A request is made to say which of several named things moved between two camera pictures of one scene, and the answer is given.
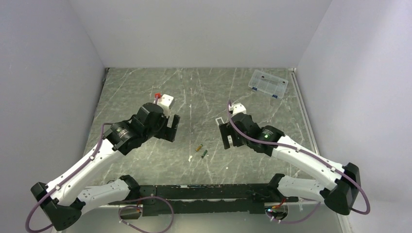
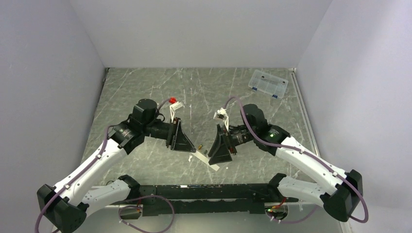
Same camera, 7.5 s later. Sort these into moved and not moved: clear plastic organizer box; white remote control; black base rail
Moved: white remote control
Not moved: clear plastic organizer box; black base rail
